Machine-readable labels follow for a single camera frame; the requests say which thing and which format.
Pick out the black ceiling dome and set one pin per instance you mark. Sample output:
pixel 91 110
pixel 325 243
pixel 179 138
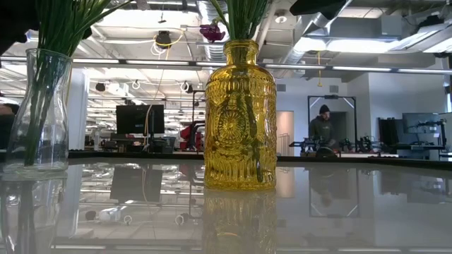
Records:
pixel 100 87
pixel 163 39

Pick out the black computer monitor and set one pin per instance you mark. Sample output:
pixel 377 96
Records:
pixel 139 120

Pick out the red machine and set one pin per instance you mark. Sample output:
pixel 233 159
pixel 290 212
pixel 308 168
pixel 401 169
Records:
pixel 187 134

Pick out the black robot station frame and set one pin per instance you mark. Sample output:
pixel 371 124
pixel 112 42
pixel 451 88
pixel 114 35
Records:
pixel 309 113

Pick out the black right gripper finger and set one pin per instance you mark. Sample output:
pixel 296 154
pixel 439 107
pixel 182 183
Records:
pixel 318 7

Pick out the black upright screen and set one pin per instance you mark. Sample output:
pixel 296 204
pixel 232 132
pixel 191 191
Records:
pixel 388 130

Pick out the person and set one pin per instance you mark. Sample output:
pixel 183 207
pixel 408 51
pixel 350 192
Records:
pixel 321 128

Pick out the black background robot arms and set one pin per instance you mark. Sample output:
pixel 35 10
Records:
pixel 349 144

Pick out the yellow embossed glass vase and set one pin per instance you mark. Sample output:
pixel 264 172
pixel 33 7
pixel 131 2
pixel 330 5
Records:
pixel 240 141

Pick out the grey wide monitor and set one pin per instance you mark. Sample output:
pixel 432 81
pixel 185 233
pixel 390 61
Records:
pixel 420 123

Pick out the clear glass vase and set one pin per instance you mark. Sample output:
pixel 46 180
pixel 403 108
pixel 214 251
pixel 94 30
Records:
pixel 53 141

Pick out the white flower bunch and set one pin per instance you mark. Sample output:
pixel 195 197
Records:
pixel 53 21

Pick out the black aluminium table frame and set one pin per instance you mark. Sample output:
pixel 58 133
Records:
pixel 388 161

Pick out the purple flower bunch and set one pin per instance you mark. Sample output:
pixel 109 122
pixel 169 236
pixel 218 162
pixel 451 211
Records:
pixel 243 17

